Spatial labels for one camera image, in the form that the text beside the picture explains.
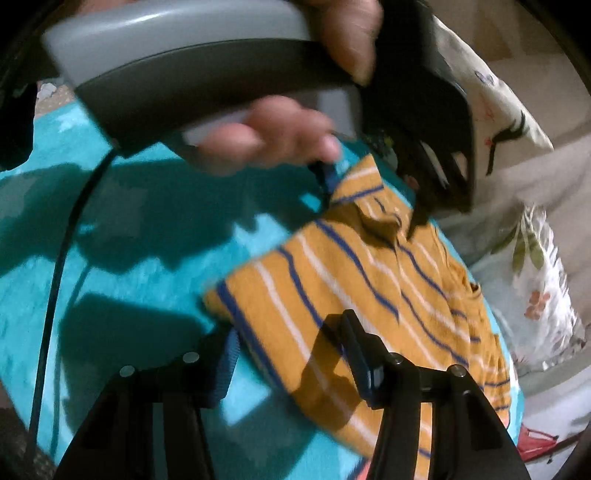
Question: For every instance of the leaf print pillow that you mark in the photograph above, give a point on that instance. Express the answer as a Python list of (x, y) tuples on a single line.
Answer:
[(545, 295)]

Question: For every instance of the grey polka dot cloth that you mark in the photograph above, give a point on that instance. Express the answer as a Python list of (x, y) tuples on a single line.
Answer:
[(51, 97)]

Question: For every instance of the person's left hand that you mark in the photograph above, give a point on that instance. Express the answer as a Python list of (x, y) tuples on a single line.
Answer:
[(277, 134)]

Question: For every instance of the orange striped sweater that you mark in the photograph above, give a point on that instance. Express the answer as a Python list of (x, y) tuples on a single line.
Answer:
[(323, 277)]

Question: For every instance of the turquoise star blanket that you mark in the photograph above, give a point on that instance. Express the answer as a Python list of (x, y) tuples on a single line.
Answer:
[(138, 258)]

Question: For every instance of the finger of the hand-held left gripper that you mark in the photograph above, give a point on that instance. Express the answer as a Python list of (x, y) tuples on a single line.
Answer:
[(443, 189), (327, 179)]

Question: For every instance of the silhouette print pillow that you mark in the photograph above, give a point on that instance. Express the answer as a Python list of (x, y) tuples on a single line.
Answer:
[(498, 106)]

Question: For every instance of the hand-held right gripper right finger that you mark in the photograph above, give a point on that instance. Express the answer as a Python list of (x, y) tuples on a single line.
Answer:
[(364, 369)]

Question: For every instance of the dark cloth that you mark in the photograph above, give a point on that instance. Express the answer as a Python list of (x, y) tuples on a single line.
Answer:
[(16, 443)]

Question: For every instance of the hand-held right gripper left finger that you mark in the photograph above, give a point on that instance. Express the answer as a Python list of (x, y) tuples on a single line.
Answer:
[(226, 369)]

